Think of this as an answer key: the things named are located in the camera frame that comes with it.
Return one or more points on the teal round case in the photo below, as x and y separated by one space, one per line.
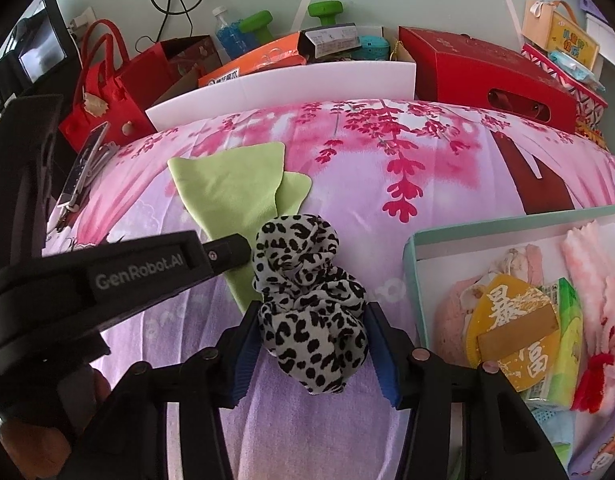
370 47

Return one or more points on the purple pegboard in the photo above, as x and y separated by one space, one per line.
590 2

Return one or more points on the white foam board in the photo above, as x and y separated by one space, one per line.
287 87

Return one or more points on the wall power outlet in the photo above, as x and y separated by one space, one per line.
85 17

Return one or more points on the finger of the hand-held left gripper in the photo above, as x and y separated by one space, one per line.
230 255

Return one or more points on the black white spotted scrunchie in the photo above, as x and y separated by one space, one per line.
307 330

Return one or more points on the green dumbbell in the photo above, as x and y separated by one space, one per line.
256 25
325 12

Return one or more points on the person's left hand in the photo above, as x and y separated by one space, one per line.
27 452

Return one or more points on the red felt handbag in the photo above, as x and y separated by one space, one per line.
112 105

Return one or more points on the red gift box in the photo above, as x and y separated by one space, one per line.
462 65

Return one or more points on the blue face mask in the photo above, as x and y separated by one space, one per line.
552 430

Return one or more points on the black monitor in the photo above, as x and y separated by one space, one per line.
37 55

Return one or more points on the orange box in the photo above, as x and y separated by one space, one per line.
257 60

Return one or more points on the green tissue pack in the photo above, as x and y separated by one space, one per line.
570 330

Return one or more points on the pink fluffy cloth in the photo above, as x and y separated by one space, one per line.
602 280

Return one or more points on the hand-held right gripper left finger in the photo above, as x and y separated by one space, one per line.
242 355

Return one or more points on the printed blanket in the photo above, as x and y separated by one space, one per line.
387 160

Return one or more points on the grey labelled carton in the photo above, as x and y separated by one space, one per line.
332 40

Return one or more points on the purple baby wipes pack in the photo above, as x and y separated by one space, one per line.
602 460

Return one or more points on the red paper bag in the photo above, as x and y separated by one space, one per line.
142 67

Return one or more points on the blue liquid bottle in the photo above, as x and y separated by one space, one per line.
230 35

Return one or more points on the white tray box teal rim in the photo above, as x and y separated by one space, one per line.
487 240

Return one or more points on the smartphone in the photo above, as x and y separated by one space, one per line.
82 165

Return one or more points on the red patterned box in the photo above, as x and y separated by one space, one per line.
587 102

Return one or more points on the green cloth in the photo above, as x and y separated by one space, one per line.
227 185

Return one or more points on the pink knit scrunchie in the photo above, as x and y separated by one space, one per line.
452 315

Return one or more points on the white cabinet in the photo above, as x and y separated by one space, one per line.
600 27

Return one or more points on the white phone stand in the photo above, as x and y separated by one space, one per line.
106 152

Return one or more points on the light blue wipes pack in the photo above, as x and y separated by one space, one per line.
572 67

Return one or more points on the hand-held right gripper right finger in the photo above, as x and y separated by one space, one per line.
382 355

